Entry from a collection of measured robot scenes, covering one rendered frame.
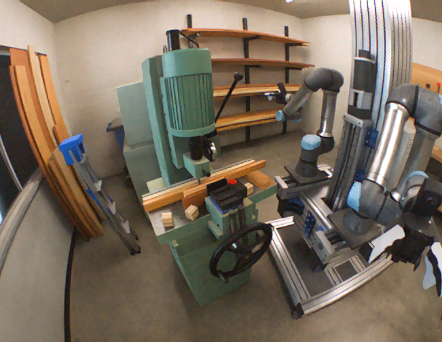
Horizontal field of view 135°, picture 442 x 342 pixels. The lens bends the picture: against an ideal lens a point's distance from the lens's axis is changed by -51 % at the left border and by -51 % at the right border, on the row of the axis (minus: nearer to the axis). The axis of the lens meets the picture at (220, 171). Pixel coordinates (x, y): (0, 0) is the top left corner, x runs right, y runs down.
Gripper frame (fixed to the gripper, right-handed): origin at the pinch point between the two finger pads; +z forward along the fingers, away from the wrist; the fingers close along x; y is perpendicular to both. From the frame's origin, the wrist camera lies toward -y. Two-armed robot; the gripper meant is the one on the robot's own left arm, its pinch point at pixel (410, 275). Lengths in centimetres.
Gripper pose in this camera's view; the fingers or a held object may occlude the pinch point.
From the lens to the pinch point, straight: 29.7
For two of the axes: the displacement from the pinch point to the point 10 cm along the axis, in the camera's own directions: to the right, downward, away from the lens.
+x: -5.8, -2.7, 7.7
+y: 1.4, 9.0, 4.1
